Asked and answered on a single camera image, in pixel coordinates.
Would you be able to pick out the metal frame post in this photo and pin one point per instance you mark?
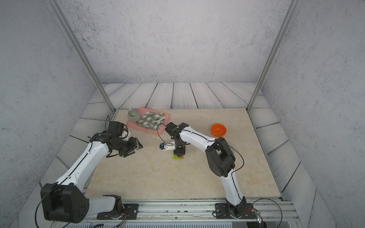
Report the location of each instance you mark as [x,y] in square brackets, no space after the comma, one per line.
[293,6]
[62,20]

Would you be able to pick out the left metal frame post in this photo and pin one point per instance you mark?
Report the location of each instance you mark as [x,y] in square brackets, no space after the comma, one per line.
[62,20]

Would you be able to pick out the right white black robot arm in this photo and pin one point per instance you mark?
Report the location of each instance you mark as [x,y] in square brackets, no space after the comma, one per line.
[220,158]

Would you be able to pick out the right metal frame post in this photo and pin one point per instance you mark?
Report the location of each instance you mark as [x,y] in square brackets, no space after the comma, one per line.
[293,6]

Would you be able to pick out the grey ribbed cup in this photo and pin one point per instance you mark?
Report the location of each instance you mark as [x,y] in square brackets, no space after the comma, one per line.
[134,115]

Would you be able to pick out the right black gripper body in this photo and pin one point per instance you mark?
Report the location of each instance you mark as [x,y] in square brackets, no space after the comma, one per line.
[179,148]

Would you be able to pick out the orange plastic bowl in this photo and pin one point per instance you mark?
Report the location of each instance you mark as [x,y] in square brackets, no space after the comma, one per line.
[218,130]

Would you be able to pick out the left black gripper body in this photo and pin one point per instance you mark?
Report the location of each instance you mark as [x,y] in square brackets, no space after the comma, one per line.
[128,146]

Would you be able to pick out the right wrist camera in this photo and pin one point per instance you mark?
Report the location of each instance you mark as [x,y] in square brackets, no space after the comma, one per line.
[167,146]

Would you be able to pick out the pink tray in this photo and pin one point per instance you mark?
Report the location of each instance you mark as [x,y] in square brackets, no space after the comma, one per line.
[143,111]

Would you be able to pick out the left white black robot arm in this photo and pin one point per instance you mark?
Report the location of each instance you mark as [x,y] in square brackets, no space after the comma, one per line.
[64,200]

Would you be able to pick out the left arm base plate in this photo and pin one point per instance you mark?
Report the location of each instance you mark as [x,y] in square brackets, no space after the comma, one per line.
[127,211]

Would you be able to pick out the green checked cloth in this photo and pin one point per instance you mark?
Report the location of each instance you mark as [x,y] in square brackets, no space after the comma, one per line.
[148,121]

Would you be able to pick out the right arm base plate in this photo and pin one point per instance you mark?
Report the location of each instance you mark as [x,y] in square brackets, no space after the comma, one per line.
[228,211]

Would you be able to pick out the aluminium mounting rail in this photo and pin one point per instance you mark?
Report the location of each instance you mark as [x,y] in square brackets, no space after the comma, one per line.
[282,213]

